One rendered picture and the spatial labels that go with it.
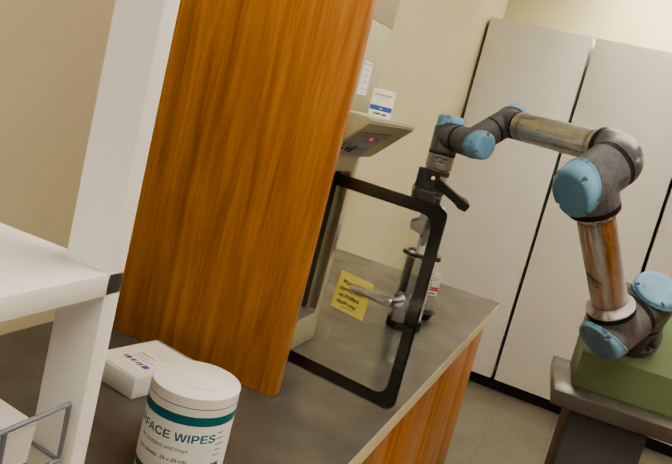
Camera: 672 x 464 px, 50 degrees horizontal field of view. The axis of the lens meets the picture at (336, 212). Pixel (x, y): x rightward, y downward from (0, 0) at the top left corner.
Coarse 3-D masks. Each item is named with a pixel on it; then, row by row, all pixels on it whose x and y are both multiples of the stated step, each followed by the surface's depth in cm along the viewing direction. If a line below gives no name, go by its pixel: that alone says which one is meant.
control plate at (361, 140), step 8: (360, 136) 146; (368, 136) 150; (376, 136) 153; (384, 136) 158; (344, 144) 146; (352, 144) 149; (360, 144) 153; (368, 144) 157; (376, 144) 161; (344, 152) 153; (352, 152) 157; (360, 152) 161
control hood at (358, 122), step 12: (348, 120) 140; (360, 120) 140; (372, 120) 140; (384, 120) 147; (348, 132) 141; (360, 132) 143; (372, 132) 148; (384, 132) 154; (396, 132) 160; (408, 132) 167; (384, 144) 167; (360, 156) 167
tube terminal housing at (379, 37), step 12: (372, 24) 157; (372, 36) 159; (384, 36) 165; (372, 48) 161; (384, 48) 168; (372, 60) 163; (384, 60) 170; (360, 72) 158; (372, 72) 165; (372, 84) 167; (360, 96) 163; (360, 108) 165; (348, 156) 167; (336, 168) 162; (348, 168) 169
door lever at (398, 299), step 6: (354, 288) 134; (360, 288) 133; (366, 288) 133; (360, 294) 133; (366, 294) 132; (372, 294) 132; (378, 294) 131; (396, 294) 134; (402, 294) 134; (372, 300) 132; (378, 300) 131; (384, 300) 130; (390, 300) 130; (396, 300) 132; (402, 300) 134; (390, 306) 130
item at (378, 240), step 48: (336, 192) 141; (384, 192) 136; (336, 240) 142; (384, 240) 136; (432, 240) 131; (384, 288) 136; (336, 336) 142; (384, 336) 136; (336, 384) 142; (384, 384) 136
